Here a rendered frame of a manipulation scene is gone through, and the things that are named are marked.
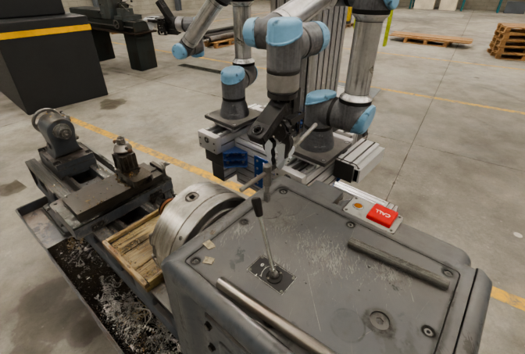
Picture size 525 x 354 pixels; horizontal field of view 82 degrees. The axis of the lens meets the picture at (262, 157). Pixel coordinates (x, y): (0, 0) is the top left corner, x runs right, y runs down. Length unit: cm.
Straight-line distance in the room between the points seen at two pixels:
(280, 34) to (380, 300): 55
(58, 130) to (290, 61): 143
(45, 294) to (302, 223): 207
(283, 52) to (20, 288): 240
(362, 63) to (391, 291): 70
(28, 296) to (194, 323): 191
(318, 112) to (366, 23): 35
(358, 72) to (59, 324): 214
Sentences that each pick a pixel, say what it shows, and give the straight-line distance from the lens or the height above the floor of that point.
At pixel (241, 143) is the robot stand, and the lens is 152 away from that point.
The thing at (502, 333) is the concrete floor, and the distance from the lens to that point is 246.
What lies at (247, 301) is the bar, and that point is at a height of 128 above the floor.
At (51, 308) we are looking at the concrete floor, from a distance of 248.
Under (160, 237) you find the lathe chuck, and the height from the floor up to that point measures 116.
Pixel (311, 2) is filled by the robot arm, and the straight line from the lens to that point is 97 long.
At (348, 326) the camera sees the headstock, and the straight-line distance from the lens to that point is 62.
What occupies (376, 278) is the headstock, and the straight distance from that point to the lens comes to 70.
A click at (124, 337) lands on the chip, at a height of 58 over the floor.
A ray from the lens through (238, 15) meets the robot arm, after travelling 156.
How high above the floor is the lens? 178
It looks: 31 degrees down
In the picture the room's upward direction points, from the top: straight up
